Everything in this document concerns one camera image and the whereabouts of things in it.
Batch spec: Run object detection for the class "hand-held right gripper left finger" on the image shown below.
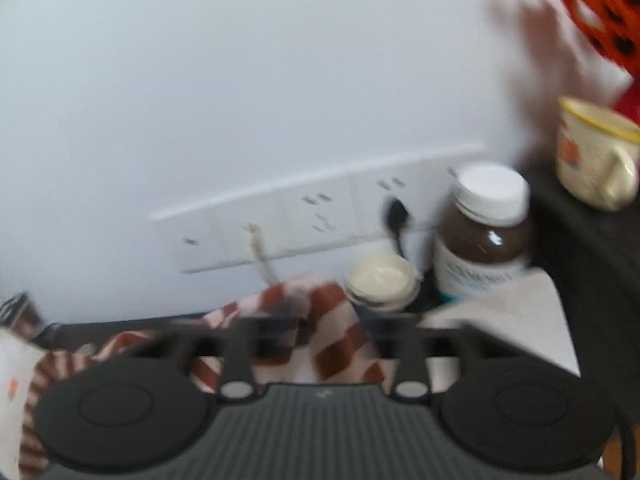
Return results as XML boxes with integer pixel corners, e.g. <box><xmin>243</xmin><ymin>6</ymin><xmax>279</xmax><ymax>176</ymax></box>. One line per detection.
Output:
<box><xmin>134</xmin><ymin>311</ymin><xmax>302</xmax><ymax>402</ymax></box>

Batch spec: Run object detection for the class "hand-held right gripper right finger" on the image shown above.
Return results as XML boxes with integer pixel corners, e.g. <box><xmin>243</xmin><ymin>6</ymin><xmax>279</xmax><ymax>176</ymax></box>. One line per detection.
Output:
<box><xmin>369</xmin><ymin>317</ymin><xmax>507</xmax><ymax>402</ymax></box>

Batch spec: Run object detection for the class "brown white striped shirt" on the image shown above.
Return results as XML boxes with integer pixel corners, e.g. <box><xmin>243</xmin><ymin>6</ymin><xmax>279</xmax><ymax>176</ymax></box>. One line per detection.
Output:
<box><xmin>19</xmin><ymin>274</ymin><xmax>386</xmax><ymax>478</ymax></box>

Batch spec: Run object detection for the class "small cream bowl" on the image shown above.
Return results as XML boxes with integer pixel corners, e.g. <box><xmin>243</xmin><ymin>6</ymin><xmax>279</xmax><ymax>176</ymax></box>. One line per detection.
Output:
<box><xmin>345</xmin><ymin>252</ymin><xmax>422</xmax><ymax>313</ymax></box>

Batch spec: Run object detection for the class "white printed mat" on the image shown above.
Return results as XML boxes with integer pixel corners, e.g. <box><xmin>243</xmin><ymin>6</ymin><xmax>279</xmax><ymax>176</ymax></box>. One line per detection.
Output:
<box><xmin>0</xmin><ymin>266</ymin><xmax>582</xmax><ymax>480</ymax></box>

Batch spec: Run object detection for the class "black power plug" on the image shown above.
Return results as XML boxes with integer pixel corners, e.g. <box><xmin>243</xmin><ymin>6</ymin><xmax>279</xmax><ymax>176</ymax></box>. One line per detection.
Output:
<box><xmin>382</xmin><ymin>199</ymin><xmax>416</xmax><ymax>261</ymax></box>

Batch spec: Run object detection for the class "brown bottle with white cap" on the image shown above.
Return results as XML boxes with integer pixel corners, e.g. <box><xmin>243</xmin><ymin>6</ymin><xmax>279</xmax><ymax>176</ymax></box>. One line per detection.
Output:
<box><xmin>432</xmin><ymin>162</ymin><xmax>535</xmax><ymax>306</ymax></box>

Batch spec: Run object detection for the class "black cabinet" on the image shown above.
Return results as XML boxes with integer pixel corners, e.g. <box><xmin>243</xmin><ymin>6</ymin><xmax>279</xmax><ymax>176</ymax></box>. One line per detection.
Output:
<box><xmin>522</xmin><ymin>167</ymin><xmax>640</xmax><ymax>480</ymax></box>

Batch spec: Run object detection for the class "dark brown box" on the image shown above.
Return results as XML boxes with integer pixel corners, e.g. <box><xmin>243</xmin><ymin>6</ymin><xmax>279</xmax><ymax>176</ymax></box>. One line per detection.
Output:
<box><xmin>0</xmin><ymin>291</ymin><xmax>43</xmax><ymax>338</ymax></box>

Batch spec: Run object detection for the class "cream mug with yellow rim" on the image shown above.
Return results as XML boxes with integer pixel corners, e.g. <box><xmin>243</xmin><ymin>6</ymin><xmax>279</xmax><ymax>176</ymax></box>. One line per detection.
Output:
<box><xmin>556</xmin><ymin>95</ymin><xmax>640</xmax><ymax>212</ymax></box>

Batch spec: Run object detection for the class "orange black spotted bag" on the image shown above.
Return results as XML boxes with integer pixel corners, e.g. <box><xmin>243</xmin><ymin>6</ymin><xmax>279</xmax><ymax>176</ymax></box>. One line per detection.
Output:
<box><xmin>542</xmin><ymin>0</ymin><xmax>640</xmax><ymax>70</ymax></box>

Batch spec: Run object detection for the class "white charging cable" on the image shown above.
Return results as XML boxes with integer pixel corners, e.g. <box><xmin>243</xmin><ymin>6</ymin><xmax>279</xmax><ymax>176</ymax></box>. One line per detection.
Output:
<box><xmin>244</xmin><ymin>223</ymin><xmax>283</xmax><ymax>286</ymax></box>

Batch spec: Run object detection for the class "white wall socket panel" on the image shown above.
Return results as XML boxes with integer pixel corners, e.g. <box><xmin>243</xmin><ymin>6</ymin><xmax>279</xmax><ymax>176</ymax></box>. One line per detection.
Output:
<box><xmin>150</xmin><ymin>142</ymin><xmax>488</xmax><ymax>275</ymax></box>

